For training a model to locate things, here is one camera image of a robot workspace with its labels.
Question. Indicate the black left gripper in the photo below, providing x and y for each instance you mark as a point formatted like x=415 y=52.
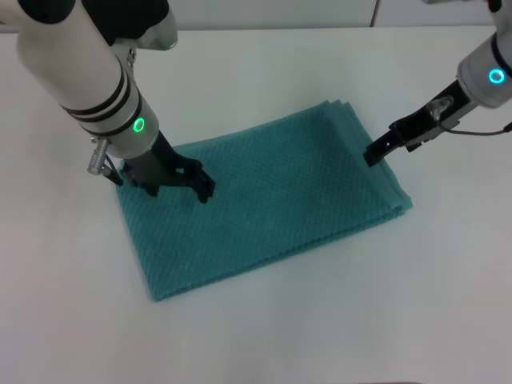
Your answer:
x=154 y=168

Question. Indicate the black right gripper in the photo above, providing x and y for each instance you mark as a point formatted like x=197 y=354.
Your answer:
x=420 y=126

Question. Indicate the teal waffle-weave towel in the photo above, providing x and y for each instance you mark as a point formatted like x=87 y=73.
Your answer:
x=272 y=192

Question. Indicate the clear right gripper connector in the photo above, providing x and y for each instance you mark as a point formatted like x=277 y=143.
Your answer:
x=439 y=107

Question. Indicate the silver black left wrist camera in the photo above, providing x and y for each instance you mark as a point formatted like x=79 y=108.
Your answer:
x=156 y=28

